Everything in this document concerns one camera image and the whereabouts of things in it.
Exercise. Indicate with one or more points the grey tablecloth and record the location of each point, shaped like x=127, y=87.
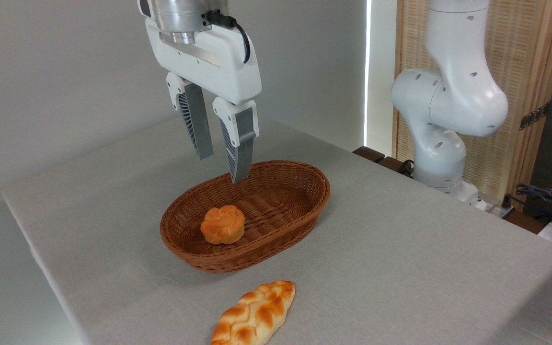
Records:
x=400, y=263

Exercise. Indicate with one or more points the dark metal screen hinge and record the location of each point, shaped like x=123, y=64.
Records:
x=534, y=116

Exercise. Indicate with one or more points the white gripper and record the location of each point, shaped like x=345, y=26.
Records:
x=213, y=64

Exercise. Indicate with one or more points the brown wicker oval basket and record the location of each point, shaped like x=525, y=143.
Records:
x=281, y=191

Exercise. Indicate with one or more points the round orange bread roll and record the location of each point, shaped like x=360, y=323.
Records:
x=222, y=226

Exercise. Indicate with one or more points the braided golden bread loaf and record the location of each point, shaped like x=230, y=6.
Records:
x=252, y=316

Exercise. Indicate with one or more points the bamboo wooden folding screen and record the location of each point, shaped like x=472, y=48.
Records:
x=520, y=57

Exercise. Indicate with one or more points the white power strip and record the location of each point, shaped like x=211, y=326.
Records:
x=496, y=209

